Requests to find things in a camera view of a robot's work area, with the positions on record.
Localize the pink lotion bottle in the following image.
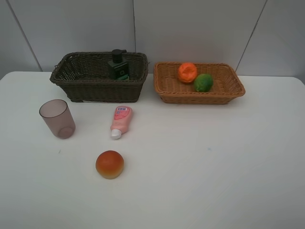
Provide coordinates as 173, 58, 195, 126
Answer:
110, 106, 133, 139

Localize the orange tangerine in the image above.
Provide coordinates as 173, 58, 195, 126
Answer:
178, 62, 197, 83

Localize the dark green pump bottle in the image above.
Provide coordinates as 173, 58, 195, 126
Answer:
108, 49, 130, 81

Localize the green lime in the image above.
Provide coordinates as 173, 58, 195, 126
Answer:
193, 73, 214, 93

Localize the brown round bread bun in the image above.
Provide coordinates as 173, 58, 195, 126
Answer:
95, 150, 124, 179

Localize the translucent pink plastic cup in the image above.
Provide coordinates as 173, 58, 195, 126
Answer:
39, 99, 76, 139

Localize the dark brown wicker basket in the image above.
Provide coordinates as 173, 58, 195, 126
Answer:
50, 52, 148, 103

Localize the orange wicker basket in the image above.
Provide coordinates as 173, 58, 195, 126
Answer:
153, 62, 245, 104

